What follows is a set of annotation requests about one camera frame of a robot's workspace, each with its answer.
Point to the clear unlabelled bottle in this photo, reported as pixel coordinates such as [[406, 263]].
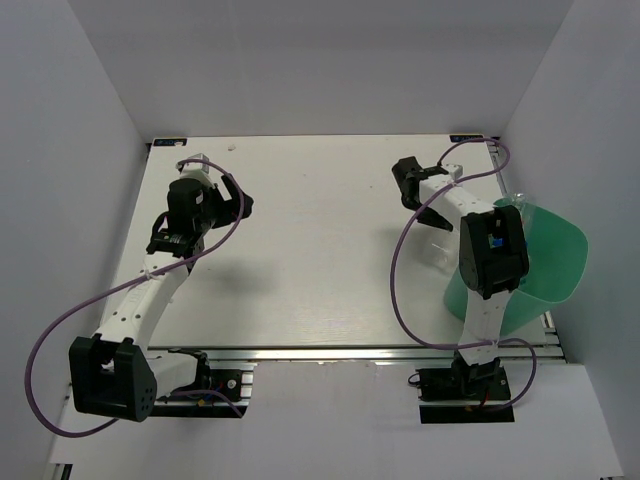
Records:
[[442, 252]]

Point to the blue sticker corner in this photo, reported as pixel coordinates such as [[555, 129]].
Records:
[[169, 142], [459, 138]]

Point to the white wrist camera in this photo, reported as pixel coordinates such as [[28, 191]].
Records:
[[452, 171], [195, 167]]

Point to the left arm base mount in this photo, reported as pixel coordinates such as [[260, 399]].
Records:
[[191, 384]]

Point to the blue sticker left corner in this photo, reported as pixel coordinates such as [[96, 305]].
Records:
[[169, 142]]

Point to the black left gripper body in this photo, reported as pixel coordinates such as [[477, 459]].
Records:
[[214, 210]]

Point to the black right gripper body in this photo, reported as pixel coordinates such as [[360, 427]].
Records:
[[408, 205]]

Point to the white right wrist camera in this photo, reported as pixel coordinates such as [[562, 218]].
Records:
[[452, 171]]

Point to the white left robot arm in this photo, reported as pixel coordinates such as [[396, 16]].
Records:
[[112, 373]]

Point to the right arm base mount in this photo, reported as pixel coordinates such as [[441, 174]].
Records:
[[444, 400]]

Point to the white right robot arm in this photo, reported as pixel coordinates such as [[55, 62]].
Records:
[[492, 260]]

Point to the blue sticker right corner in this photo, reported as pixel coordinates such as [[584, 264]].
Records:
[[459, 138]]

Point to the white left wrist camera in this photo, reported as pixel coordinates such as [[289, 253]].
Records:
[[195, 167]]

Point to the green plastic bin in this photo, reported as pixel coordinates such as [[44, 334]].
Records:
[[557, 251]]

